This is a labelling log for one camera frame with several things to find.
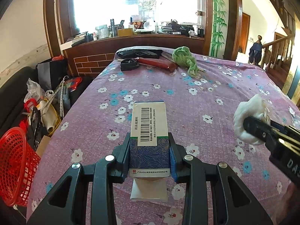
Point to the blue white medicine box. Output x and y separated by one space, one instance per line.
149 161

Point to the cardboard sheet under basket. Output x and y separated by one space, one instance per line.
43 145

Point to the dark shopping bag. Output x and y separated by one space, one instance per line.
51 73

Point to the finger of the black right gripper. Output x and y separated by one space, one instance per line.
278 126
264 132

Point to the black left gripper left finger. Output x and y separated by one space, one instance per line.
66 202

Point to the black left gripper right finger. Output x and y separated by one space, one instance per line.
233 202

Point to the white tissue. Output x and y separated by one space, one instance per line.
255 107

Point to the dark jacket on post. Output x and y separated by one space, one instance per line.
255 52

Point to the purple floral tablecloth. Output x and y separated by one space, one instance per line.
200 114

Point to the green cloth rag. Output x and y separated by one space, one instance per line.
183 58

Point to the black flat case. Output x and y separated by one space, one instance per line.
144 53

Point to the black leather sofa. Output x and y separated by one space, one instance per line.
13 93

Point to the wooden stair railing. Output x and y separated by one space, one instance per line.
277 57

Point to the small black strap object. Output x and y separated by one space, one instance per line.
129 64

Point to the clear plastic bag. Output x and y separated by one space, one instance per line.
34 91

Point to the brown brick-pattern counter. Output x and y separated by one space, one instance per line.
91 58

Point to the red plastic mesh basket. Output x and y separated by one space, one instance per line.
19 164

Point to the red flat case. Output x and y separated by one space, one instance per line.
159 63

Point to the black plastic bag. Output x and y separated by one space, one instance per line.
35 129

